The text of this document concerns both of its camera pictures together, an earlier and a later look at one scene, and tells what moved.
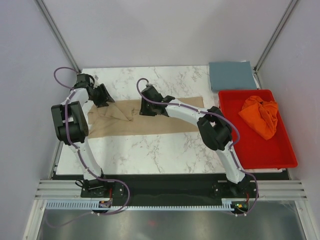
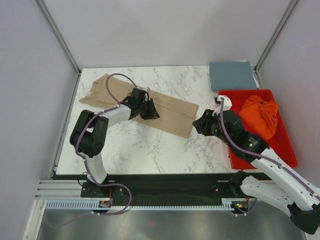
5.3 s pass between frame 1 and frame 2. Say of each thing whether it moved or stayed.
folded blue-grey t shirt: stayed
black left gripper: moved
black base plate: stayed
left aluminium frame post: stayed
